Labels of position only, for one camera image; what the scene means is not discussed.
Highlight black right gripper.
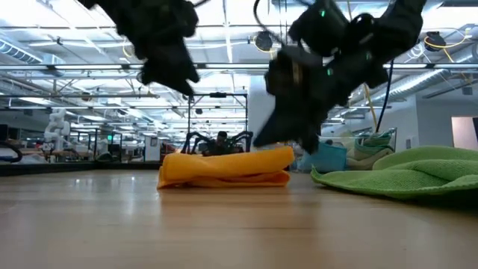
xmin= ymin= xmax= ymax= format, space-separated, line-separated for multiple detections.
xmin=252 ymin=50 xmax=390 ymax=155

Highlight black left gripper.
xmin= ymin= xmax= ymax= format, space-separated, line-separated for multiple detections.
xmin=140 ymin=35 xmax=201 ymax=96

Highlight blue microfiber towel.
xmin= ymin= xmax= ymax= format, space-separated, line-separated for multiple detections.
xmin=297 ymin=141 xmax=348 ymax=173

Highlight pale green teal-edged towel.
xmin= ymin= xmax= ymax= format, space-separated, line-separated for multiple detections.
xmin=346 ymin=147 xmax=395 ymax=171

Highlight sage green microfiber towel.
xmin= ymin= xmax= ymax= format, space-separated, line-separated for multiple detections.
xmin=354 ymin=132 xmax=393 ymax=156

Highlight orange microfiber towel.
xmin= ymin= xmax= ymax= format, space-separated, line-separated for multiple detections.
xmin=156 ymin=146 xmax=296 ymax=190

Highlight bright green microfiber towel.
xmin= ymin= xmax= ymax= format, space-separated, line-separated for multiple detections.
xmin=310 ymin=145 xmax=478 ymax=200

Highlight white pillar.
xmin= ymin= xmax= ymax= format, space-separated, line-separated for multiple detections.
xmin=246 ymin=76 xmax=277 ymax=149

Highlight black background robot arms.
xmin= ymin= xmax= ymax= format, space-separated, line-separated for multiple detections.
xmin=181 ymin=130 xmax=254 ymax=156

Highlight person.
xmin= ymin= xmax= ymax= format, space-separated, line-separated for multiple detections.
xmin=214 ymin=130 xmax=231 ymax=156

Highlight clear plastic bin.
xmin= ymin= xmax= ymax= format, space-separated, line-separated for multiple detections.
xmin=291 ymin=126 xmax=397 ymax=173

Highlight white robot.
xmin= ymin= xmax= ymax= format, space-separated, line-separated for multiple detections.
xmin=43 ymin=108 xmax=71 ymax=150

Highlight dark background table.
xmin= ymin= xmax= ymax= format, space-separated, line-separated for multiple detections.
xmin=0 ymin=160 xmax=162 ymax=177

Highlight black frame rig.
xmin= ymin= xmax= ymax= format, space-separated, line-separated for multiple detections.
xmin=187 ymin=93 xmax=248 ymax=149

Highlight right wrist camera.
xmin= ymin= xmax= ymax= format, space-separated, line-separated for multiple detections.
xmin=264 ymin=46 xmax=324 ymax=99

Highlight yellow cable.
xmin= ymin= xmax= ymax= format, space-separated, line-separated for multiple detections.
xmin=363 ymin=84 xmax=379 ymax=130

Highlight ceiling cord reel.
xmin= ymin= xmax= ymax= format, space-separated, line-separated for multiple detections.
xmin=425 ymin=31 xmax=447 ymax=52
xmin=253 ymin=31 xmax=273 ymax=52

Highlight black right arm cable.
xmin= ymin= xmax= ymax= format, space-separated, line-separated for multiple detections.
xmin=375 ymin=59 xmax=395 ymax=134

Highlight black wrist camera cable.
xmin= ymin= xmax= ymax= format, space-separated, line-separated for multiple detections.
xmin=252 ymin=0 xmax=287 ymax=48

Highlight black hanging cables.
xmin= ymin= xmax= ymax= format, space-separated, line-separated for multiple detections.
xmin=278 ymin=0 xmax=289 ymax=48

